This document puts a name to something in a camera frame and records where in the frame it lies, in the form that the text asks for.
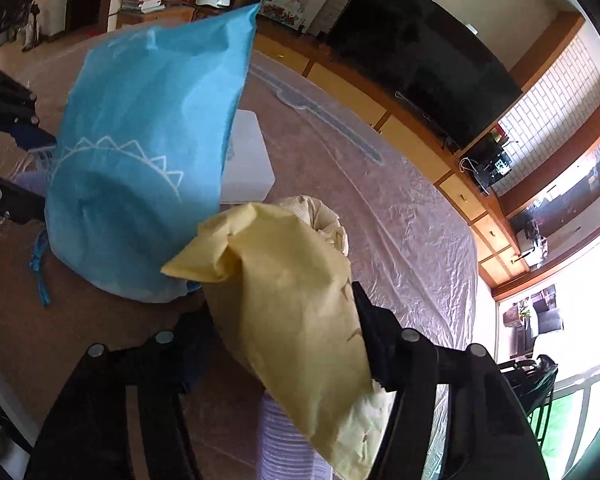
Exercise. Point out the yellow cloth bag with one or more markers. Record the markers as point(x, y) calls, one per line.
point(290, 310)

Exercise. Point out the wooden television cabinet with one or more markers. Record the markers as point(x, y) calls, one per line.
point(360, 95)

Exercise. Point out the glass balcony door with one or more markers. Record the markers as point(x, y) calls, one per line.
point(570, 410)

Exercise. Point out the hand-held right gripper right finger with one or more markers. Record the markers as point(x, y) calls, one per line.
point(380, 350)

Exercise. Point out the white helmet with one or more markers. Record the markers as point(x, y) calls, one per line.
point(215, 0)

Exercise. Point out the long grey strip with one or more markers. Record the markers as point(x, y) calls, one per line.
point(340, 125)

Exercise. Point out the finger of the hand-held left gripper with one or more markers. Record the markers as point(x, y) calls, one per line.
point(15, 205)
point(30, 137)

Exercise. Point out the beige cloth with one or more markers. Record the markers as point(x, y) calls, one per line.
point(320, 215)

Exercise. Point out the white plastic box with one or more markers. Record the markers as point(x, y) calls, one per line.
point(247, 155)

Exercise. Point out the wooden desk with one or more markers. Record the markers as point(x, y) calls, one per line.
point(175, 12)

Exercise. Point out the black flat television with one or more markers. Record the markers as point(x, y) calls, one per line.
point(420, 50)

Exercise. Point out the animal and flowers painting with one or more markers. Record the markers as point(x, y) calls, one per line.
point(300, 0)

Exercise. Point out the potted plant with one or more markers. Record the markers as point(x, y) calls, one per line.
point(512, 315)

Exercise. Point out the dark sofa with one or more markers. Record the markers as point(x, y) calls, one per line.
point(547, 317)

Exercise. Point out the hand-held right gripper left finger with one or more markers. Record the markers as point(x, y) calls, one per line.
point(190, 360)

